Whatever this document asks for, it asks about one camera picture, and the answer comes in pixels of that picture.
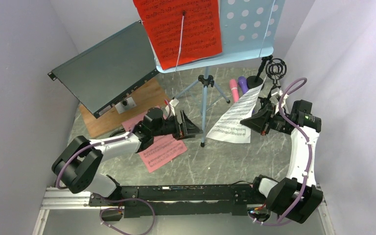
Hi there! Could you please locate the pink microphone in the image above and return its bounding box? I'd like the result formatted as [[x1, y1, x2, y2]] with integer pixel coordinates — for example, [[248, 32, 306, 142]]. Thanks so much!
[[229, 79, 240, 103]]

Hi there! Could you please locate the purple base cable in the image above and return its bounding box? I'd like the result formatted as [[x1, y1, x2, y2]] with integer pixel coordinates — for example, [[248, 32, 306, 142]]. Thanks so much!
[[99, 199, 156, 235]]

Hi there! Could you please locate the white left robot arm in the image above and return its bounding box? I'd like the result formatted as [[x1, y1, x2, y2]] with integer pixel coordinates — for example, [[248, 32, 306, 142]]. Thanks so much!
[[51, 107, 203, 206]]

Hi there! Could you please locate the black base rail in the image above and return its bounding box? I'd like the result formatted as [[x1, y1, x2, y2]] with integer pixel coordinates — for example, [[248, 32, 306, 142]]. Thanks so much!
[[89, 183, 265, 218]]

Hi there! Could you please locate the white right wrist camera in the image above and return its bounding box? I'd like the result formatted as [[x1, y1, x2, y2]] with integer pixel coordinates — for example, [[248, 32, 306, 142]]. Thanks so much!
[[270, 90, 288, 107]]

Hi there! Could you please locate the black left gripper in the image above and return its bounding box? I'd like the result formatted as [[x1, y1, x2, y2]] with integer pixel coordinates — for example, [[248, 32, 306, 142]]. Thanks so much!
[[152, 110, 203, 141]]

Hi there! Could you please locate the purple microphone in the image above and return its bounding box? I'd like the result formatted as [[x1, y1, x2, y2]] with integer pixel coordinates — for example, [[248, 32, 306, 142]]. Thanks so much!
[[237, 76, 249, 94]]

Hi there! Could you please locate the black round-base mic stand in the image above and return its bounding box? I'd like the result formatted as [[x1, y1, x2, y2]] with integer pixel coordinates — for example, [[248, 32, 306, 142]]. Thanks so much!
[[246, 55, 273, 89]]

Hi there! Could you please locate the black tripod mic stand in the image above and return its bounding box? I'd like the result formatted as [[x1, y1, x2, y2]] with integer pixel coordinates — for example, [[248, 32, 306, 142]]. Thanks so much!
[[259, 55, 287, 106]]

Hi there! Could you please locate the light blue music stand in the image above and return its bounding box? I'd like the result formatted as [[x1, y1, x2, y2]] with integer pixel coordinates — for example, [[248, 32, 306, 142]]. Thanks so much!
[[155, 0, 285, 146]]

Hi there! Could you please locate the brown wooden board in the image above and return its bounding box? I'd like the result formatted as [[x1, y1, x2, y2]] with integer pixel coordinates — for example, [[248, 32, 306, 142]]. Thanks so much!
[[79, 78, 168, 138]]

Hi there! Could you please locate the white sheet music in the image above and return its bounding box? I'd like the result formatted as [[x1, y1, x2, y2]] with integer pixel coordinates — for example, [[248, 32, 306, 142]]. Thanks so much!
[[206, 83, 264, 143]]

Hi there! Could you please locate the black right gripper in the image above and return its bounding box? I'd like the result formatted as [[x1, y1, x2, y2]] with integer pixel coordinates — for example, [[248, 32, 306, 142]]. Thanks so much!
[[240, 103, 290, 136]]

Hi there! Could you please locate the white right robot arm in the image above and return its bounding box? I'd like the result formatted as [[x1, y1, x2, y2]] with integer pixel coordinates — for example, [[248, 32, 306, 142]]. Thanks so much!
[[240, 100, 323, 224]]

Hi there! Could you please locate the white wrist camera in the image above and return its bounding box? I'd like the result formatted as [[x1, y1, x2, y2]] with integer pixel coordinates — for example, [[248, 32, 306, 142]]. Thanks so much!
[[270, 90, 288, 107], [164, 98, 179, 118]]

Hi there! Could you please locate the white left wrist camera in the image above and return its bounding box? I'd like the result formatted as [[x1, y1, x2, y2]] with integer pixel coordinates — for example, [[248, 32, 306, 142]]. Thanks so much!
[[164, 98, 179, 118]]

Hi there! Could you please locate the red sheet music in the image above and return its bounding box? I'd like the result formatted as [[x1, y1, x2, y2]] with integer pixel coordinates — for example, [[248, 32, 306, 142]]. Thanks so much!
[[133, 0, 223, 70]]

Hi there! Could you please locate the dark grey rack unit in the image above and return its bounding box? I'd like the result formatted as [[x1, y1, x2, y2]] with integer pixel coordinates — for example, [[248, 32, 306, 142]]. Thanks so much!
[[47, 21, 159, 118]]

